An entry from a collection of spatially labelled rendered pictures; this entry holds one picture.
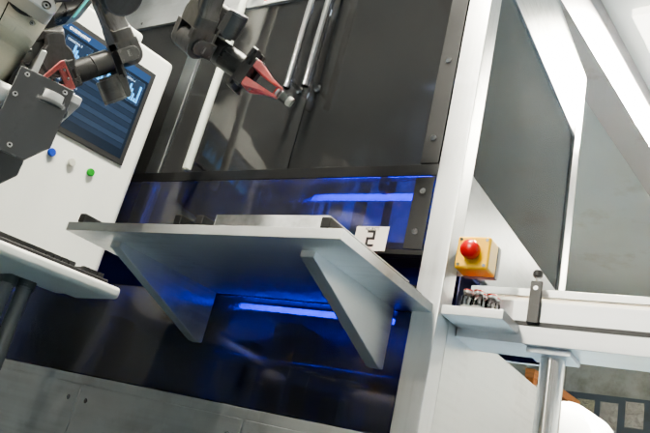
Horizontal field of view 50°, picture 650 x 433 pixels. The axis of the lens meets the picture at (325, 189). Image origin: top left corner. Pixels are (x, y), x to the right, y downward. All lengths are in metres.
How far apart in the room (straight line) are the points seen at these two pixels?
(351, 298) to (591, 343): 0.48
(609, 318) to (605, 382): 7.98
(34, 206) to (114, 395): 0.53
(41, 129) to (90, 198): 0.69
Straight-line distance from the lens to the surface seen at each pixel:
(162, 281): 1.64
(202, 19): 1.49
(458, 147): 1.61
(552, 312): 1.51
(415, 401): 1.44
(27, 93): 1.35
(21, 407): 2.17
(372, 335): 1.43
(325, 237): 1.15
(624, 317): 1.48
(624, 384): 9.39
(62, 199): 1.96
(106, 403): 1.93
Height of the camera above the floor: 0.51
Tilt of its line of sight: 22 degrees up
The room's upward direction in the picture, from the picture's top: 14 degrees clockwise
